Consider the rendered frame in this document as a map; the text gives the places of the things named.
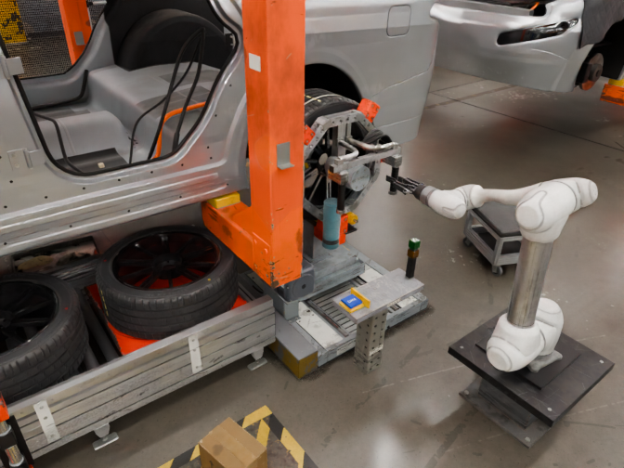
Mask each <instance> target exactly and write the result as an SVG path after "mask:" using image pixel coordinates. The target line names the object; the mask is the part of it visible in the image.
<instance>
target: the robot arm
mask: <svg viewBox="0 0 624 468"><path fill-rule="evenodd" d="M385 180H386V181H388V182H390V183H392V184H393V188H395V189H397V190H399V191H401V192H403V194H404V195H406V194H407V193H410V194H413V195H414V197H415V198H416V199H417V200H419V201H421V203H423V204H425V205H427V206H428V207H430V208H432V209H433V210H434V211H435V212H437V213H438V214H440V215H443V216H445V217H447V218H451V219H460V218H461V217H463V216H464V214H465V212H466V210H471V209H474V208H478V207H481V206H482V205H483V204H484V202H497V203H501V204H505V205H513V206H516V209H515V214H514V216H515V220H516V222H517V224H518V226H519V229H520V232H521V234H522V236H523V239H522V243H521V248H520V253H519V257H518V262H517V267H516V271H515V276H514V281H513V289H512V294H511V299H510V304H509V308H508V313H506V314H504V315H502V316H501V317H500V318H499V321H498V323H497V326H496V328H495V330H494V332H493V333H492V336H491V338H490V339H489V340H488V342H487V358H488V360H489V362H490V363H491V364H492V365H493V366H494V367H495V368H497V369H498V370H501V371H517V370H520V369H522V368H524V367H525V366H527V367H528V368H529V369H530V370H531V371H532V372H538V371H539V369H541V368H543V367H545V366H547V365H549V364H551V363H553V362H554V361H556V360H561V359H562V355H561V354H560V353H558V352H556V351H555V350H554V348H555V346H556V344H557V342H558V339H559V337H560V334H561V330H562V328H563V324H564V318H563V313H562V310H561V308H560V307H559V305H558V304H556V303H555V302H554V301H552V300H550V299H547V298H540V296H541V291H542V287H543V283H544V279H545V275H546V271H547V267H548V263H549V259H550V255H551V251H552V247H553V241H555V240H556V239H557V238H558V237H559V235H560V233H561V231H562V229H563V227H564V225H565V223H566V220H567V218H568V216H569V215H571V214H572V213H574V212H576V211H577V210H578V209H579V208H581V207H586V206H588V205H590V204H592V203H593V202H594V201H595V200H596V199H597V194H598V192H597V187H596V185H595V184H594V183H593V182H592V181H590V180H588V179H584V178H578V177H572V178H561V179H554V180H551V181H546V182H541V183H538V184H536V185H533V186H530V187H526V188H520V189H514V190H504V189H483V188H482V187H480V186H478V185H466V186H462V187H459V188H455V189H454V190H439V189H437V188H434V187H431V186H425V185H424V183H422V182H419V181H417V180H414V179H412V178H410V177H407V178H406V177H402V176H400V175H399V176H398V180H397V179H395V178H393V177H391V176H390V175H386V179H385Z"/></svg>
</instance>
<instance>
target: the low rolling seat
mask: <svg viewBox="0 0 624 468"><path fill-rule="evenodd" d="M515 209H516V206H513V205H505V204H501V203H497V202H494V201H488V202H484V204H483V205H482V206H481V207H478V208H474V209H471V210H468V215H467V218H466V223H465V228H464V232H463V234H465V236H466V237H465V238H464V239H463V244H464V245H465V246H466V247H471V246H473V245H474V246H475V247H476V248H477V249H478V250H479V251H480V252H481V254H482V255H484V256H485V257H486V259H487V260H488V261H489V262H490V263H491V265H492V267H491V272H492V274H493V275H494V276H496V277H498V276H500V275H501V274H502V268H501V265H509V264H516V263H517V262H518V257H519V253H520V248H521V243H522V239H523V236H522V234H521V232H520V229H519V226H518V224H517V222H516V220H515V216H514V214H515ZM473 218H475V219H476V220H477V221H478V222H479V223H480V224H481V225H472V222H473Z"/></svg>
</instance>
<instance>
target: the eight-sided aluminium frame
mask: <svg viewBox="0 0 624 468"><path fill-rule="evenodd" d="M365 116H366V115H364V114H363V113H362V112H361V111H358V110H347V111H342V112H338V113H334V114H330V115H325V116H323V115H322V116H321V117H318V118H317V120H316V121H315V122H314V123H313V125H312V126H311V128H310V129H311V130H312V131H313V132H314V133H315V136H314V137H313V138H312V140H311V141H310V143H309V144H308V145H305V144H304V182H303V208H304V209H306V210H307V211H308V212H309V213H311V214H312V215H313V216H315V217H316V218H317V219H318V220H320V221H322V222H323V208H321V209H318V208H317V207H316V206H315V205H313V204H312V203H311V202H309V201H308V200H307V199H305V161H306V158H307V157H308V156H309V154H310V153H311V151H312V150H313V149H314V148H315V147H316V145H317V144H318V143H319V141H320V139H321V138H322V137H323V135H324V134H325V132H326V131H327V130H328V128H330V127H334V126H337V125H339V124H347V123H353V122H355V123H356V124H357V125H358V126H359V127H360V128H361V130H362V131H363V132H364V133H365V134H366V135H367V134H368V133H369V131H370V130H372V129H376V128H375V127H374V126H373V125H372V124H371V122H370V121H369V120H368V119H366V118H365ZM380 161H381V160H377V161H374V162H368V163H367V167H368V168H369V169H370V180H369V183H368V184H367V186H366V187H365V188H364V189H362V190H360V191H354V190H353V191H352V192H351V194H350V195H349V196H348V198H347V199H346V200H345V204H344V208H345V214H346V213H348V212H352V211H354V210H356V208H357V207H358V205H359V204H360V202H361V201H362V199H363V198H364V197H365V195H366V194H367V192H368V191H369V190H370V188H371V186H372V185H373V184H374V182H375V181H376V180H377V178H378V177H379V173H380Z"/></svg>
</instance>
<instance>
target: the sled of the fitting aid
mask: <svg viewBox="0 0 624 468"><path fill-rule="evenodd" d="M365 264H366V263H365V262H364V261H362V260H361V259H359V258H358V257H357V258H356V262H353V263H351V264H349V265H346V266H343V267H340V268H338V269H336V270H334V271H332V272H330V273H328V274H325V275H323V276H321V277H318V278H316V279H315V288H314V292H312V293H310V294H308V295H306V296H304V297H303V299H301V300H299V303H300V302H302V301H304V300H305V299H307V298H310V297H312V296H314V295H316V294H318V293H322V292H324V291H326V290H328V289H330V288H332V287H334V286H336V285H338V284H341V283H343V282H345V281H347V280H351V279H352V278H354V277H356V276H359V275H361V274H363V273H365Z"/></svg>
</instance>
